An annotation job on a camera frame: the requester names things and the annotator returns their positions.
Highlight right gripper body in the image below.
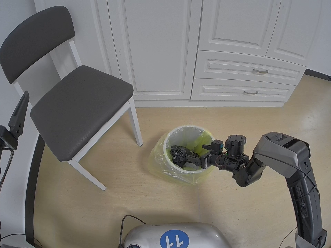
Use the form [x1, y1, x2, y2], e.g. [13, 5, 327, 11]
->
[200, 151, 226, 170]

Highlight white wardrobe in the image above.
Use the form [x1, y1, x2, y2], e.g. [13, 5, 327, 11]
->
[32, 0, 324, 108]

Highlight grey and white chair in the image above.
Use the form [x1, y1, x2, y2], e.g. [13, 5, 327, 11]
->
[0, 6, 144, 191]

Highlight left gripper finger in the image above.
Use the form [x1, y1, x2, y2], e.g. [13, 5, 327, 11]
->
[8, 91, 30, 143]

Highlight grey trash bin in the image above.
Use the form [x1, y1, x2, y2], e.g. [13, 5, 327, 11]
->
[163, 125, 215, 181]

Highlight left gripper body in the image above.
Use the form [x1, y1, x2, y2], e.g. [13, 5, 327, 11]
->
[0, 125, 19, 150]

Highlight black plastic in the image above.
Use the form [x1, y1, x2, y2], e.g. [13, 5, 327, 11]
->
[170, 145, 200, 169]

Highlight yellow plastic bag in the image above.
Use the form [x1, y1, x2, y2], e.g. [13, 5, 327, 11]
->
[151, 124, 216, 186]

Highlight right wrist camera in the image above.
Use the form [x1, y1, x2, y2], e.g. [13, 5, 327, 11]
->
[211, 139, 225, 155]

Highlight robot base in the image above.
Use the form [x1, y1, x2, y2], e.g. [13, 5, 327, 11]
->
[124, 222, 232, 248]

